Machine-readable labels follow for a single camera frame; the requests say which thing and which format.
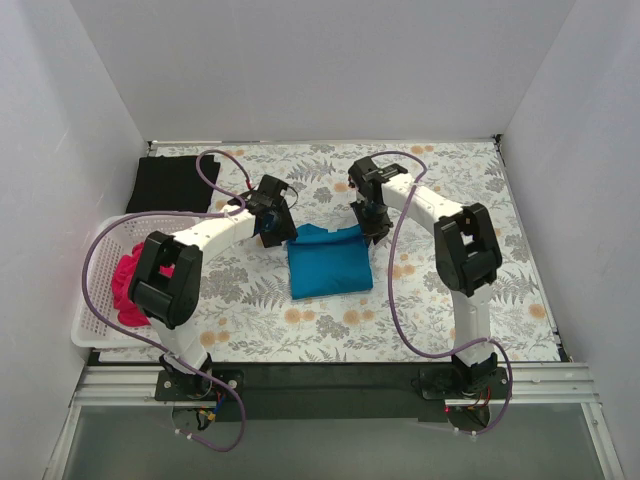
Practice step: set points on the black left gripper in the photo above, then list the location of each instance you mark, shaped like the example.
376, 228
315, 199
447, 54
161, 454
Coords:
282, 228

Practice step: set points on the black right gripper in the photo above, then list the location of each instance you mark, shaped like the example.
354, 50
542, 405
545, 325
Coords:
373, 220

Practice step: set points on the blue t shirt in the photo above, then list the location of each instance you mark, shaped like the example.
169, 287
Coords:
325, 263

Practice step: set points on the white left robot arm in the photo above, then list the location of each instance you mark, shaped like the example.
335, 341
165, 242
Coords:
166, 283

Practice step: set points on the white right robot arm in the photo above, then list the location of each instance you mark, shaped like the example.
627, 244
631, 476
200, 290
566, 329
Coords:
467, 258

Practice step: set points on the floral patterned tablecloth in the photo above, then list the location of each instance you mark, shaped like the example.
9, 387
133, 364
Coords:
246, 312

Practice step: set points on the folded black t shirt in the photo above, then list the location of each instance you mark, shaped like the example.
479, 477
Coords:
169, 184

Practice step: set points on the crumpled pink t shirt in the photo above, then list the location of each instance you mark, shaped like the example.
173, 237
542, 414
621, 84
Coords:
128, 314

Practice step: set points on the white plastic laundry basket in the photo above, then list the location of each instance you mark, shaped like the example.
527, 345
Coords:
87, 330

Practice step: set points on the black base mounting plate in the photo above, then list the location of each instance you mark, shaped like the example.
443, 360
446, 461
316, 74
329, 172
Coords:
313, 391

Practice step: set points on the aluminium frame rail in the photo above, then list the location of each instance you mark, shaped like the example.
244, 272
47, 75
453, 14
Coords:
534, 383

